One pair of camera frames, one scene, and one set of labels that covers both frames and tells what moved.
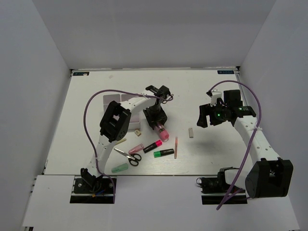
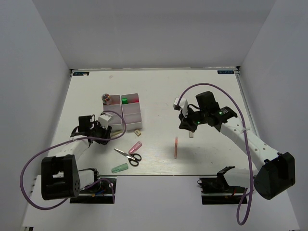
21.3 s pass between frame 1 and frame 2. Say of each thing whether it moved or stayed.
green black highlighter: moved
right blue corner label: stayed
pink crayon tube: moved
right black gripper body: moved
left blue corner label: stayed
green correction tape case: stayed
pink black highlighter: moved
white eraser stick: stayed
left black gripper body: moved
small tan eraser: stayed
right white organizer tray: stayed
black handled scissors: stayed
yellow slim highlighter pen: moved
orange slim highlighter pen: stayed
